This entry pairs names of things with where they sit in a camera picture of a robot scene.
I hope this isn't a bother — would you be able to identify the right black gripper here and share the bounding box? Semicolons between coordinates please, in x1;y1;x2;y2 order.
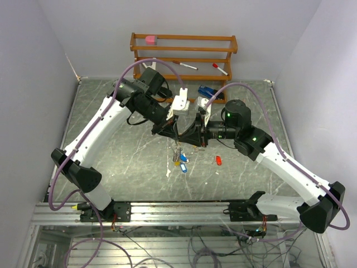
180;113;239;148

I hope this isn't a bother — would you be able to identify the yellow keyring with keys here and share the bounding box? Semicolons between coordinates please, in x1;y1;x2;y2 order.
172;142;181;166

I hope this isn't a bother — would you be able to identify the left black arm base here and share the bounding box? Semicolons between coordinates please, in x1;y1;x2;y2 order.
73;201;132;222

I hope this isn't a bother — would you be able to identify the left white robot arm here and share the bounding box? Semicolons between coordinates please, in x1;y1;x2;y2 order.
51;68;172;222

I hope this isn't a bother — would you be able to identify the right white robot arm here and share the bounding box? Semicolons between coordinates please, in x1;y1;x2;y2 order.
181;97;345;233

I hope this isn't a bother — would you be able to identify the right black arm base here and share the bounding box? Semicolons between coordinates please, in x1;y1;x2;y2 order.
223;191;278;222

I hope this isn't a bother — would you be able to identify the yellow key tag key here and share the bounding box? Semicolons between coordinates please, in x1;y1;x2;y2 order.
194;147;205;153

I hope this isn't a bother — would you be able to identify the blue key tag upper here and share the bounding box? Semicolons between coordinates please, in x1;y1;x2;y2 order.
180;154;189;163

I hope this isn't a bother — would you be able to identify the blue key tag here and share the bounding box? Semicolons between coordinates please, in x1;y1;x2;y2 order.
180;154;189;163
179;162;187;173

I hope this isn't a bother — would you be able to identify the red key tag key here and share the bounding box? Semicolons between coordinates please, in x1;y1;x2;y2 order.
213;155;222;166

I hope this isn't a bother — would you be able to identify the blue key tag lower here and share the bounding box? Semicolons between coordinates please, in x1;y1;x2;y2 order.
179;162;187;173

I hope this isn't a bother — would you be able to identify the blue stapler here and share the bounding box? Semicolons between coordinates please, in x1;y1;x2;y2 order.
197;85;225;100

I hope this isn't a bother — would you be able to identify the white clip tool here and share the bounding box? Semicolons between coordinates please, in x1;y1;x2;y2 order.
142;61;156;70

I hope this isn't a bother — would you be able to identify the red cap marker left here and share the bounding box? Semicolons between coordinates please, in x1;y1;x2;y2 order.
172;60;198;70

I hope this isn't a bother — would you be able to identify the red cap marker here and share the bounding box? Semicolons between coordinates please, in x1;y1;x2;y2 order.
172;60;198;70
212;63;229;76

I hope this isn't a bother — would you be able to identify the red cap marker right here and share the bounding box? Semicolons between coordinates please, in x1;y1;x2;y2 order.
212;63;229;76

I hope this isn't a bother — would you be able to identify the pink eraser block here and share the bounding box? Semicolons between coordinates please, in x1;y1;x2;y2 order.
145;35;157;46

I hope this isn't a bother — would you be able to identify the wooden three-tier shelf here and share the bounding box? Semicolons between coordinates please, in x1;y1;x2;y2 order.
129;32;238;87

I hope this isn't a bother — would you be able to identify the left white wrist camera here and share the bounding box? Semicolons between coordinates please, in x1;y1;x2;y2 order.
166;88;190;121

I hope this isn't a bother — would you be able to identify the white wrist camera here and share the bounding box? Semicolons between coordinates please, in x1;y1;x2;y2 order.
195;97;211;127
166;88;190;121

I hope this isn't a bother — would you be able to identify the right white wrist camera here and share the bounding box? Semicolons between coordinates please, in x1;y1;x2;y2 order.
195;97;211;127

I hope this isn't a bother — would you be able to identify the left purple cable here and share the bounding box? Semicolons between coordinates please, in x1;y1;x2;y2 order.
47;58;186;268

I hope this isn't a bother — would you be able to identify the aluminium frame rail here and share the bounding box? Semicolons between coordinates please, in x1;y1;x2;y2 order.
30;199;324;227

